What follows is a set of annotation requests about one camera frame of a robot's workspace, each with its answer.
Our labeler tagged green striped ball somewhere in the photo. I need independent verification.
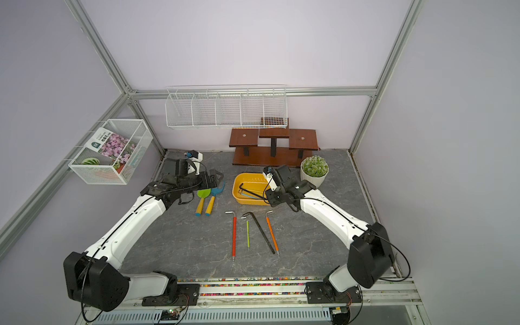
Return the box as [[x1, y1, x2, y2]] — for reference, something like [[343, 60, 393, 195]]
[[81, 157, 100, 165]]

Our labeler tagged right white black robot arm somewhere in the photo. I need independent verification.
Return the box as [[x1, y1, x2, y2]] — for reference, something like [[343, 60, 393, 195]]
[[265, 178, 402, 302]]

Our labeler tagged brown wooden stepped stand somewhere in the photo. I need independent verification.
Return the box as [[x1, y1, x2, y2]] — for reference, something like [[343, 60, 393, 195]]
[[229, 127, 320, 167]]

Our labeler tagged blue garden hand rake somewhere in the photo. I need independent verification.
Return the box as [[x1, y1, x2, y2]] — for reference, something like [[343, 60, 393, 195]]
[[205, 180, 226, 216]]

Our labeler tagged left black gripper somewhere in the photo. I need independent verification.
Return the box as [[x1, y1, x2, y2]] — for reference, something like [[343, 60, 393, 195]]
[[179, 169, 224, 194]]

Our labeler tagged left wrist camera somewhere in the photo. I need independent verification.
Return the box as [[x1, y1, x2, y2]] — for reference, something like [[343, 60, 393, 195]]
[[162, 150, 203, 176]]

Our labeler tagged long white wire shelf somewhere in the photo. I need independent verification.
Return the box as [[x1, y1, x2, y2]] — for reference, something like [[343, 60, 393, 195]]
[[165, 84, 288, 129]]

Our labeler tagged yellow plastic storage box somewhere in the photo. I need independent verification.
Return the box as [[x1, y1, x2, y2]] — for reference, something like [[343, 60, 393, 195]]
[[232, 173, 269, 206]]

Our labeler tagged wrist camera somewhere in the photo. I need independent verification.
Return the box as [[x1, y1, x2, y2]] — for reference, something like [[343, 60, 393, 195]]
[[162, 150, 203, 176], [263, 165, 293, 192]]

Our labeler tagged white wire side basket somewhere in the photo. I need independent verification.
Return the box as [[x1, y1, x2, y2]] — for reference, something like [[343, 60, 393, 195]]
[[69, 119, 153, 186]]

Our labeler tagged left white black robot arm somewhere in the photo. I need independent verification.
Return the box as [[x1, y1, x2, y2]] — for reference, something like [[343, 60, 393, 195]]
[[64, 169, 224, 312]]

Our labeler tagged white pot green plant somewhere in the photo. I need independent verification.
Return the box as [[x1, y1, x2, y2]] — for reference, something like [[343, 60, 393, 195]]
[[301, 156, 329, 188]]

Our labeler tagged flower seed packet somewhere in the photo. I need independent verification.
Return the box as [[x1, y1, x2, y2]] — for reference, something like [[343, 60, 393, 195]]
[[84, 127, 137, 165]]

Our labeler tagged large black hex key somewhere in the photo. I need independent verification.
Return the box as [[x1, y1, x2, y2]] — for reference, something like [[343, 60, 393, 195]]
[[242, 212, 276, 255]]

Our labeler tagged orange hex key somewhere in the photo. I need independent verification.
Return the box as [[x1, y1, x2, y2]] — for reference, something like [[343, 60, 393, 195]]
[[265, 210, 280, 256]]

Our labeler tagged green garden trowel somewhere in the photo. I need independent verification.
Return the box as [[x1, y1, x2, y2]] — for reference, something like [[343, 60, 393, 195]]
[[195, 189, 211, 217]]

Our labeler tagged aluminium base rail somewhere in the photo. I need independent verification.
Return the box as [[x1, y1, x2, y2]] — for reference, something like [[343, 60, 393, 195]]
[[77, 277, 431, 324]]

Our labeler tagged blue hex key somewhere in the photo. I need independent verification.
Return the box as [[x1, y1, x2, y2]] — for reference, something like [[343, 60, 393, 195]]
[[239, 193, 263, 200]]

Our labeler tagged thin black hex key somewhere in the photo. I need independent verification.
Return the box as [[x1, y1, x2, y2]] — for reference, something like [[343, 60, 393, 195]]
[[238, 184, 268, 202]]

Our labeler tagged red hex key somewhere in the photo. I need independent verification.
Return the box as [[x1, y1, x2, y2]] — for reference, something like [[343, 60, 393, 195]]
[[225, 211, 238, 262]]

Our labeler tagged green hex key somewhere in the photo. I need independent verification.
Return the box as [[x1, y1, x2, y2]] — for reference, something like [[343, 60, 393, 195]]
[[241, 215, 251, 252]]

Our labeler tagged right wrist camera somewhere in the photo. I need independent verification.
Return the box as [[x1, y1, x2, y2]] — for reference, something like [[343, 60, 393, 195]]
[[263, 165, 293, 192]]

